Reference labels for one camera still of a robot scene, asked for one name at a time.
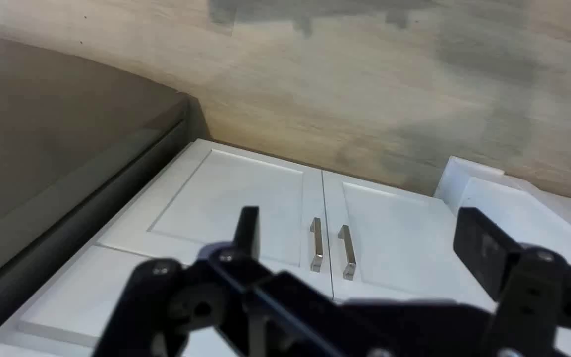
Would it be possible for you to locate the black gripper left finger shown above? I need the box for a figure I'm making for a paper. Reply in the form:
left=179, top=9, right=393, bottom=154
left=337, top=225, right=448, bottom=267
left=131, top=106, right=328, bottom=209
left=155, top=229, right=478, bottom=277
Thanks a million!
left=94, top=203, right=282, bottom=357

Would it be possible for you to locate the silver bar door handle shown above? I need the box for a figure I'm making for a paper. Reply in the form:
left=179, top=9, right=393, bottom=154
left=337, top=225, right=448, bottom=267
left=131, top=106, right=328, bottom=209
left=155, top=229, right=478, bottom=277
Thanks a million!
left=308, top=215, right=328, bottom=273
left=335, top=221, right=359, bottom=281

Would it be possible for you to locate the stainless steel refrigerator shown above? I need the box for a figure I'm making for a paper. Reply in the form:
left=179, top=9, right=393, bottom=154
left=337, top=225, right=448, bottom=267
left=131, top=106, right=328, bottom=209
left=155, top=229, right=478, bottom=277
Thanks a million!
left=0, top=27, right=213, bottom=340

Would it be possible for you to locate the white base cabinet door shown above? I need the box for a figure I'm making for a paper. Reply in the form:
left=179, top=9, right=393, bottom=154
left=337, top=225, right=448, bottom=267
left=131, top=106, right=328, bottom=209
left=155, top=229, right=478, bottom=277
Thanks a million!
left=96, top=136, right=335, bottom=299
left=322, top=168, right=500, bottom=313

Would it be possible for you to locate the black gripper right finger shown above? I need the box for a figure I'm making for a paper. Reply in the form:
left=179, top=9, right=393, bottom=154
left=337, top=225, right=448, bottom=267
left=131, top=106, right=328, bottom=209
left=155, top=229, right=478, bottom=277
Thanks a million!
left=452, top=205, right=571, bottom=357

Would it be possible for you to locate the white drawer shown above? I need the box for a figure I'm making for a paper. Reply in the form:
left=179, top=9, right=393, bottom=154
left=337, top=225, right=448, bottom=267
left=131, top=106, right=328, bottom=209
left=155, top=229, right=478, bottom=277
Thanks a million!
left=0, top=241, right=248, bottom=357

